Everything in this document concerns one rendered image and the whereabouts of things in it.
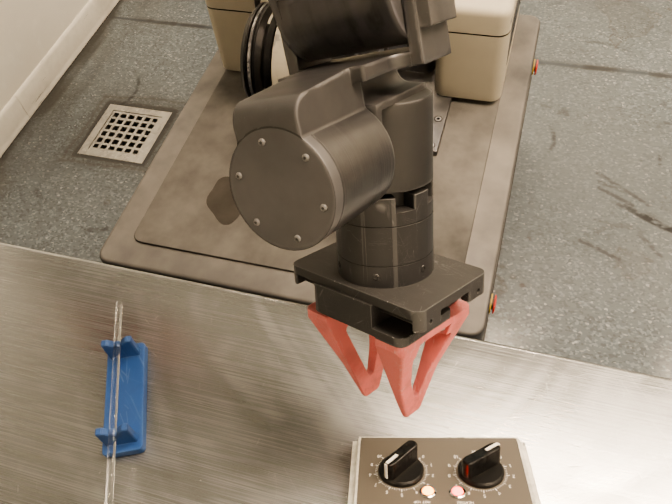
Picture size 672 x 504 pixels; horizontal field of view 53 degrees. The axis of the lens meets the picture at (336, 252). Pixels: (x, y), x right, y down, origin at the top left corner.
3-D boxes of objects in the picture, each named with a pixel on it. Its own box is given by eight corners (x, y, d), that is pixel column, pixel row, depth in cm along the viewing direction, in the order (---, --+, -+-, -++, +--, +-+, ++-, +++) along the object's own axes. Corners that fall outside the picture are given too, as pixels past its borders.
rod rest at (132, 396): (111, 352, 61) (96, 334, 58) (148, 346, 61) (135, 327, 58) (105, 460, 55) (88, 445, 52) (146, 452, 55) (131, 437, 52)
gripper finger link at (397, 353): (404, 455, 40) (401, 318, 36) (320, 407, 44) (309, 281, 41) (470, 400, 44) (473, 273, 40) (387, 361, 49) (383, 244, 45)
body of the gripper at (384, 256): (419, 344, 36) (418, 215, 33) (291, 289, 42) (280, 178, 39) (487, 298, 40) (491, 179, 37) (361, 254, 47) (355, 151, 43)
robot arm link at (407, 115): (449, 66, 36) (357, 63, 39) (393, 91, 31) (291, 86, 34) (448, 186, 39) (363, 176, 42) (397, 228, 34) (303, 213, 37)
